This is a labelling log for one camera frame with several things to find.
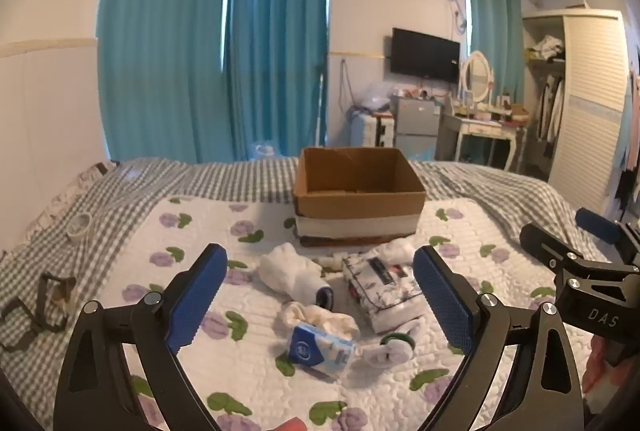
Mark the folded clothes on shelf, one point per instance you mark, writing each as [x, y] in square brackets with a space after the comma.
[547, 47]

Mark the white drawer unit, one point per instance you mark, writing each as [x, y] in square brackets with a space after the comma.
[370, 131]

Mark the white louvered wardrobe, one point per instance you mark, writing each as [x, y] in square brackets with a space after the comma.
[592, 101]

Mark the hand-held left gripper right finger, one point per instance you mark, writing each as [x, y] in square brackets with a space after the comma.
[442, 301]

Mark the small grey fridge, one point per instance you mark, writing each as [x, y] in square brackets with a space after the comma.
[417, 118]

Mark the wide teal curtain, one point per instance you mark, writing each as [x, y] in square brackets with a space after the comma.
[160, 36]

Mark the white floral quilt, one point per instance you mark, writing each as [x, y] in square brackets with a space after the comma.
[240, 361]

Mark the bright blue plastic bag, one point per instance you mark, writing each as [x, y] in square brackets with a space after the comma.
[422, 154]

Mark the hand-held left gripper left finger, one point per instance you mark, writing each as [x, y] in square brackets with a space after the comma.
[195, 296]

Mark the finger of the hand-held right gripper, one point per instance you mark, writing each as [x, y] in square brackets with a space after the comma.
[545, 246]
[597, 224]

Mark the teal window curtain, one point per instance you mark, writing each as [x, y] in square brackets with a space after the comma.
[275, 51]

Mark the cardboard box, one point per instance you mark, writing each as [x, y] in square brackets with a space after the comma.
[360, 206]

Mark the lace print pillow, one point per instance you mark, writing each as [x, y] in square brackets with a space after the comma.
[75, 191]

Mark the white dressing table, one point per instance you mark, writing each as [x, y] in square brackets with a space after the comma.
[475, 126]

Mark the clothes hanging on wall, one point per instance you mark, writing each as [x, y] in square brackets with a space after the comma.
[631, 136]

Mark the blue tissue packet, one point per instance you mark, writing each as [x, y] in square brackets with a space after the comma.
[320, 351]

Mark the clear tape roll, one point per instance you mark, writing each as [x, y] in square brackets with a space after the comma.
[79, 227]

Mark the white sock with green cuff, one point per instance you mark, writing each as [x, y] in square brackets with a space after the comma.
[395, 351]

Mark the narrow teal curtain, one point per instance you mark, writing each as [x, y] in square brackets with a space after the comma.
[492, 26]

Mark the hanging clothes in wardrobe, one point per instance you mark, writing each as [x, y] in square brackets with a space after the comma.
[550, 111]

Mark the pale blue plastic bag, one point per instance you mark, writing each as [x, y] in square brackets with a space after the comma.
[262, 150]

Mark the clear plastic bag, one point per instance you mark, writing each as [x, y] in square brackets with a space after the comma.
[376, 98]

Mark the white oval mirror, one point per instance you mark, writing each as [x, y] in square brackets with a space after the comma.
[477, 73]

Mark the white sock with navy cuff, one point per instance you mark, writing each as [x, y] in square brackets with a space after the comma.
[295, 273]

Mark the floral print pouch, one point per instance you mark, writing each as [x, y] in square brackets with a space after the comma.
[380, 291]

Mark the mop pole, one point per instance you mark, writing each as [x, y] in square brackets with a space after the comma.
[320, 111]

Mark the cream sock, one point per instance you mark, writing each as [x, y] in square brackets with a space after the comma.
[325, 317]

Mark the black wall television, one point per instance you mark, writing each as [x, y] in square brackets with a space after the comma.
[425, 56]

